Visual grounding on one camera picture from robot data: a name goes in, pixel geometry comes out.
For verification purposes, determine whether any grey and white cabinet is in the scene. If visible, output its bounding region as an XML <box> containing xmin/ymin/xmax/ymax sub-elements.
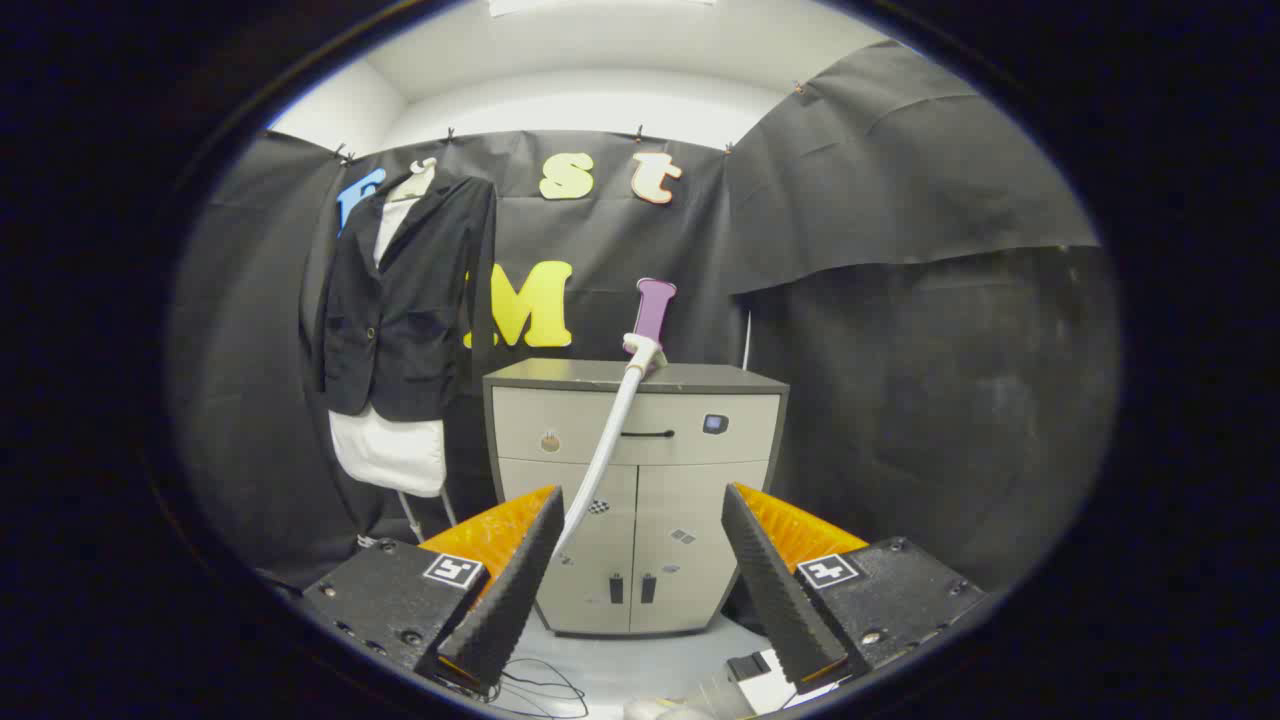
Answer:
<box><xmin>483</xmin><ymin>358</ymin><xmax>791</xmax><ymax>637</ymax></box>

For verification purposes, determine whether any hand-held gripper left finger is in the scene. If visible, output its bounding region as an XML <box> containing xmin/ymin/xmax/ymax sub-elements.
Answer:
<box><xmin>300</xmin><ymin>485</ymin><xmax>566</xmax><ymax>698</ymax></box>

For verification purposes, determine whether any black and white box device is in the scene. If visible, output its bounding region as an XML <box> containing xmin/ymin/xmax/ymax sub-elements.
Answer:
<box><xmin>727</xmin><ymin>648</ymin><xmax>851</xmax><ymax>716</ymax></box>

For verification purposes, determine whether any black backdrop cloth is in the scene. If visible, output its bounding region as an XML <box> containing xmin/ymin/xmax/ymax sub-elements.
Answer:
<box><xmin>170</xmin><ymin>40</ymin><xmax>1121</xmax><ymax>601</ymax></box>

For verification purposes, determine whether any black suit jacket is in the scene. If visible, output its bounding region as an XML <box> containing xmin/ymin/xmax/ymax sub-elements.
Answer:
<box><xmin>318</xmin><ymin>172</ymin><xmax>498</xmax><ymax>423</ymax></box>

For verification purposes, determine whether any white garment steamer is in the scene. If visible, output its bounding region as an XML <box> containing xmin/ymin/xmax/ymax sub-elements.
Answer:
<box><xmin>548</xmin><ymin>333</ymin><xmax>669</xmax><ymax>561</ymax></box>

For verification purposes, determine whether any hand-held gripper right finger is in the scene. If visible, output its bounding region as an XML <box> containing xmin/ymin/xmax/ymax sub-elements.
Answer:
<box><xmin>720</xmin><ymin>483</ymin><xmax>991</xmax><ymax>696</ymax></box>

